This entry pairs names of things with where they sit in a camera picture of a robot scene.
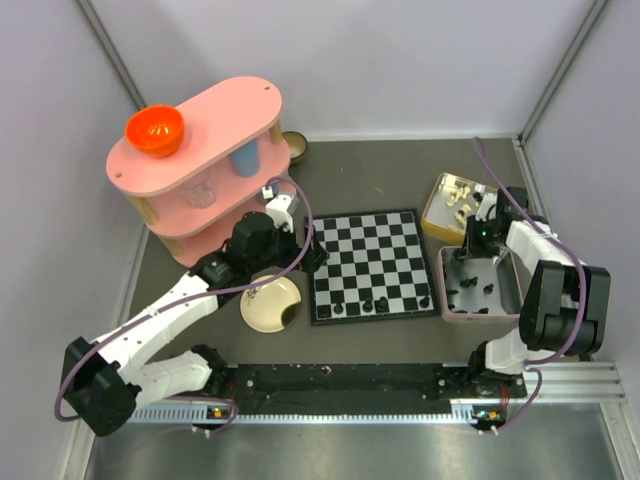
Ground white chess pieces heap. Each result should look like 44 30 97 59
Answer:
446 184 483 226

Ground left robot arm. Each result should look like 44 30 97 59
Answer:
54 212 328 437

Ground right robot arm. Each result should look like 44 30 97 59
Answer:
443 188 611 396

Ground black white chessboard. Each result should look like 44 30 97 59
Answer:
309 208 440 326

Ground yellow tin box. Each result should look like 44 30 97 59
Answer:
421 173 498 246

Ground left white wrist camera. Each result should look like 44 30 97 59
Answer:
262 186 299 233

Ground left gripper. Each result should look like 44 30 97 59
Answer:
248 218 328 275

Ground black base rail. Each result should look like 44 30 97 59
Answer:
169 362 529 416

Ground clear drinking glass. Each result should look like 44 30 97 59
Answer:
179 169 216 209

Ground pink wooden shelf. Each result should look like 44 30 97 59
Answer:
106 76 290 267

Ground upper blue cup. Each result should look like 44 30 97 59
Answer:
229 139 260 178

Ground pink tin box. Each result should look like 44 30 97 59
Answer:
437 246 523 323

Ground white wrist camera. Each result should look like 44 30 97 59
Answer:
262 186 299 233
476 192 498 222

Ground black chess pieces heap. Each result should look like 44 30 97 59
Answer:
445 276 495 315

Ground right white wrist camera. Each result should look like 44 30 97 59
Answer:
476 192 498 222

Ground cream plate with flower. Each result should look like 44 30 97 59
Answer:
240 277 302 334

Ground orange bowl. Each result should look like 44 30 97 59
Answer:
124 105 185 157

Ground brown ceramic bowl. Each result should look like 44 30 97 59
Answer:
283 131 309 165

